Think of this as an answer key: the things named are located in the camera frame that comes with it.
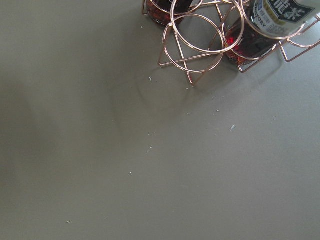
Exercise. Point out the dark drink bottle back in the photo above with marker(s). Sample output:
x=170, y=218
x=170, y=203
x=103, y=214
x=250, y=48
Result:
x=159, y=10

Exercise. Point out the dark drink bottle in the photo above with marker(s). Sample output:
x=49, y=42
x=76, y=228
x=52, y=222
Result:
x=159, y=10
x=269, y=20

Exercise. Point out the dark drink bottle front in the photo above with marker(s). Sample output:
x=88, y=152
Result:
x=269, y=20

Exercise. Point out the copper wire bottle rack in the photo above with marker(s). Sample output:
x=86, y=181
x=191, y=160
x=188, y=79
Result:
x=197, y=41

